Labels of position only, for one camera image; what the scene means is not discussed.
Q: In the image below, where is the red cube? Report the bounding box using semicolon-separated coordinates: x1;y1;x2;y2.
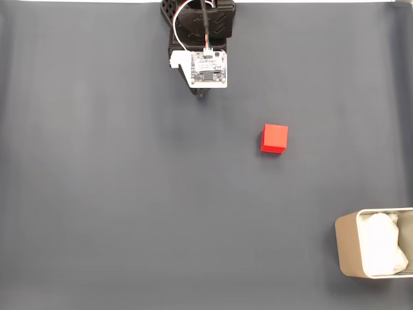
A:
259;123;289;154

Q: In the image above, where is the white red servo wire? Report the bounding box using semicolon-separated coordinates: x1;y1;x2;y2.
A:
172;0;195;52

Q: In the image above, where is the black camera cable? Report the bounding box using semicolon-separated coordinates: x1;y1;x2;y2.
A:
199;0;214;52

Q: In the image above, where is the white crumpled tissue paper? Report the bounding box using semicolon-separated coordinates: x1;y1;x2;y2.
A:
359;211;409;277

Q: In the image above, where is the white camera board with mount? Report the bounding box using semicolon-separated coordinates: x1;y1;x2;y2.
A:
170;49;228;89

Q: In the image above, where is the beige metal box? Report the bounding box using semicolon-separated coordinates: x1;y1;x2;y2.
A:
334;207;413;279

